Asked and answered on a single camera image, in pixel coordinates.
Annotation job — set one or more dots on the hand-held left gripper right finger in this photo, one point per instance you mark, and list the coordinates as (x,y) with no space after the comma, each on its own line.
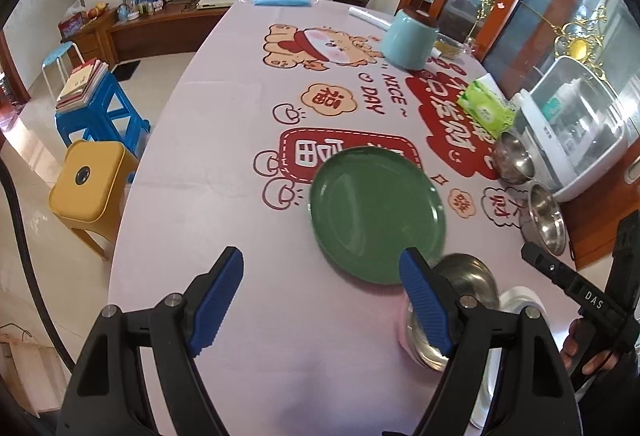
(425,311)

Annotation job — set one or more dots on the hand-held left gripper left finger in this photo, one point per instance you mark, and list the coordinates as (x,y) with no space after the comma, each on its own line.
(220,301)

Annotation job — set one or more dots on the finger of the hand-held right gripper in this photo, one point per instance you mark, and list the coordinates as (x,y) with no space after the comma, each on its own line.
(547,266)

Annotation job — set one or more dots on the white plate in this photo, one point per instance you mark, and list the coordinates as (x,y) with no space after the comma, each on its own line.
(522,298)

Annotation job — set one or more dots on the large steel bowl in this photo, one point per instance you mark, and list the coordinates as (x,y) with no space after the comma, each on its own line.
(547,221)

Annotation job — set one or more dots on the steel bowl with pink exterior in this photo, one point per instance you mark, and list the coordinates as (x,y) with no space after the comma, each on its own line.
(475,276)

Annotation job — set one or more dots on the green plate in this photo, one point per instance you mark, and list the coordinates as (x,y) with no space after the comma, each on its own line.
(375,216)

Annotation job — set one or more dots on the person's right hand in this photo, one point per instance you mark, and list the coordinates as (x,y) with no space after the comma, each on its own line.
(569,346)

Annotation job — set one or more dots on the orange wooden door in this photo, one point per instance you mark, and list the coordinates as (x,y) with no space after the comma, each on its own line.
(595,226)

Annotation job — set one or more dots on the small ribbed steel bowl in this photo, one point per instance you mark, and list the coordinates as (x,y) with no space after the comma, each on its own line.
(515,160)

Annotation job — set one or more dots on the white bottle sterilizer appliance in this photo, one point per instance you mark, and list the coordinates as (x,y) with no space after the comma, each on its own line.
(575,150)

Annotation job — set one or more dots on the yellow plastic stool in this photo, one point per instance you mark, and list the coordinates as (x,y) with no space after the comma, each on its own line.
(105,201)

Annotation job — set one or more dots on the pink printed tablecloth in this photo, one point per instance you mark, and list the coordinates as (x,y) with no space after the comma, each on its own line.
(225,140)

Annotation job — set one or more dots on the green tissue pack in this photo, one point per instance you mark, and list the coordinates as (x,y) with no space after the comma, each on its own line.
(487,108)

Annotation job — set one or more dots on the light wooden crate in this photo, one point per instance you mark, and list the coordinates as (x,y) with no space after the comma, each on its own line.
(30,366)

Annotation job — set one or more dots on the blue plastic stool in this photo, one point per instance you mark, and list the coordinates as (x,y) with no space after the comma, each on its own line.
(90,118)

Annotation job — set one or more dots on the stack of books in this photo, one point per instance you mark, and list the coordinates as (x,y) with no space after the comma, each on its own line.
(80,83)

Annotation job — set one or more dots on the teal canister with brown lid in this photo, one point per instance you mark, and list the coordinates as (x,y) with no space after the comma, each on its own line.
(407,40)

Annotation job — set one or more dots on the wooden television cabinet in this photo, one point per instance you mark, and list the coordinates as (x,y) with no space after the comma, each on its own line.
(150,28)

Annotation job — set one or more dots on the light blue round stool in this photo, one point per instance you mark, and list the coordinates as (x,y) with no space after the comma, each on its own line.
(57,53)

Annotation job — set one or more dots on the clear plastic wrap roll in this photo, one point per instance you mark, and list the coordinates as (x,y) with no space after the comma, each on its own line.
(370,17)

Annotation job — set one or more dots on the white set-top box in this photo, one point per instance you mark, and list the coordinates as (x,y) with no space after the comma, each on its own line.
(217,1)

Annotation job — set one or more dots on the blue face mask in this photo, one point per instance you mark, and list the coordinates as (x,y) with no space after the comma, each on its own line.
(280,1)

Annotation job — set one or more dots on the red box on cabinet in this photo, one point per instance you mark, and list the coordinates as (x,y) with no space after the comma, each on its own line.
(71,24)

